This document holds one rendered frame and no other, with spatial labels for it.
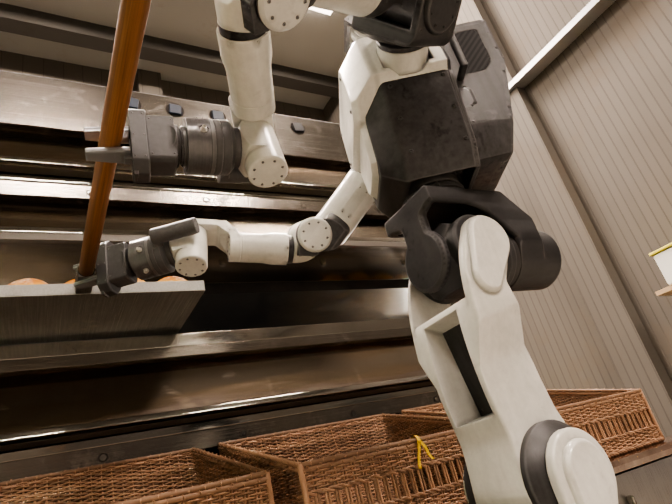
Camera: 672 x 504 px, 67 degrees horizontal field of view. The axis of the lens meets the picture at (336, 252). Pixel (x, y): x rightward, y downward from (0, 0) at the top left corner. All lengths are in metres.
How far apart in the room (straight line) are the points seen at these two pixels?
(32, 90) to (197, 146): 1.23
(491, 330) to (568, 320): 4.27
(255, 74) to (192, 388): 1.01
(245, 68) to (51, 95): 1.30
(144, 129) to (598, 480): 0.78
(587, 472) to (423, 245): 0.39
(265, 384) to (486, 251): 0.96
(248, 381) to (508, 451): 0.98
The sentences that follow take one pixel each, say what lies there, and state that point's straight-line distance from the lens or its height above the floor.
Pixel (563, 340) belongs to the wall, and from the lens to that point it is 5.09.
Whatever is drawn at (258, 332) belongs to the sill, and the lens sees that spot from 1.64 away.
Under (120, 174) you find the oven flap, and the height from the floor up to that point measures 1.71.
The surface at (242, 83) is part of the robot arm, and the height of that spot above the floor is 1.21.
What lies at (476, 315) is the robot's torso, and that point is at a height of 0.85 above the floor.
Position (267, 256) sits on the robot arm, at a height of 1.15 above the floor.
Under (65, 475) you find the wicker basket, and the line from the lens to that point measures 1.42.
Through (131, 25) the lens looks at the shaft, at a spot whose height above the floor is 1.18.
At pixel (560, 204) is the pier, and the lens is 4.94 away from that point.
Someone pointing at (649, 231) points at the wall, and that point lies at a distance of 4.66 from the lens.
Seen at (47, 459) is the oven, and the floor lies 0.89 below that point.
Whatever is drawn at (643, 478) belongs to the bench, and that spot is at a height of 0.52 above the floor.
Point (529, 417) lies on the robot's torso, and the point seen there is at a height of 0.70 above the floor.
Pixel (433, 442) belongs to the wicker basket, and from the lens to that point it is 1.22.
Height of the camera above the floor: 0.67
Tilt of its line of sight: 24 degrees up
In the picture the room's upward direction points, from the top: 14 degrees counter-clockwise
